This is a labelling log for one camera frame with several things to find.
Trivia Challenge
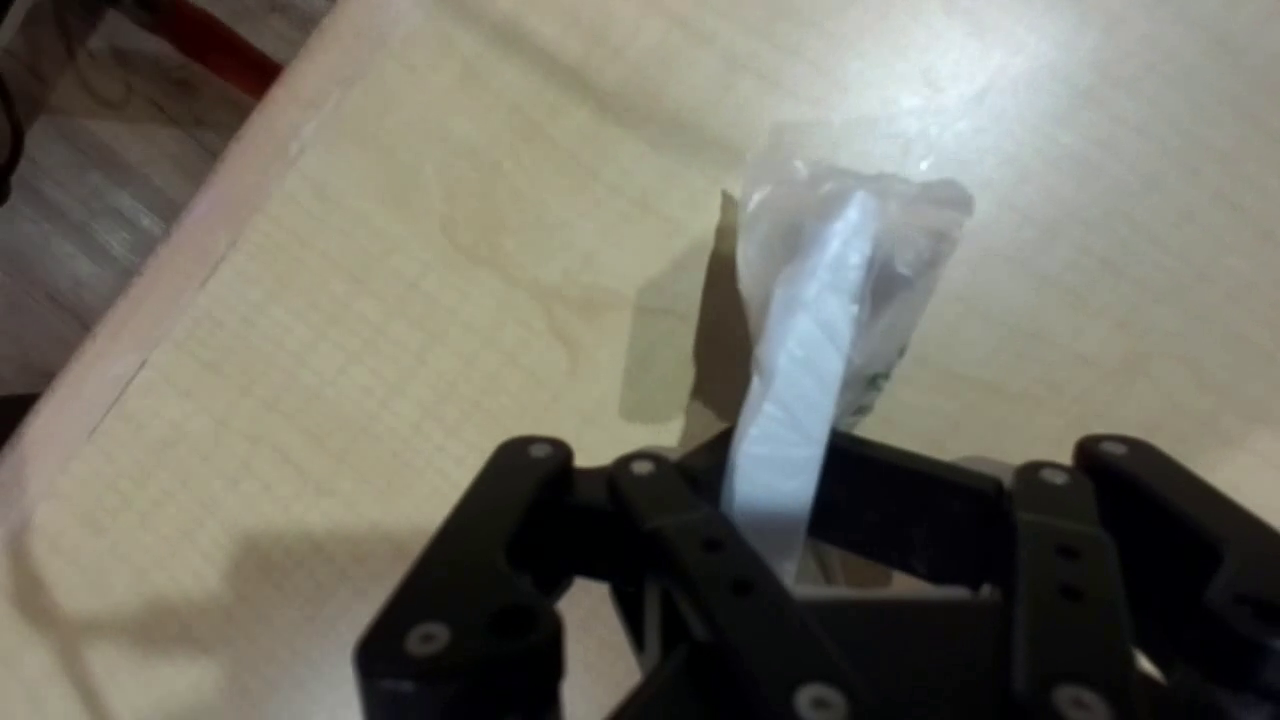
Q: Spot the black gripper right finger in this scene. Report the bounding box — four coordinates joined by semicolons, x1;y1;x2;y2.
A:
996;433;1280;720

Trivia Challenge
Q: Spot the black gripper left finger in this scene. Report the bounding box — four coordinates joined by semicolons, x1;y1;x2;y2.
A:
353;437;879;720

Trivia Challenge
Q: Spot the long white plastic object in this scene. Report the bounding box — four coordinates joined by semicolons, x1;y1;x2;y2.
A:
718;125;980;592

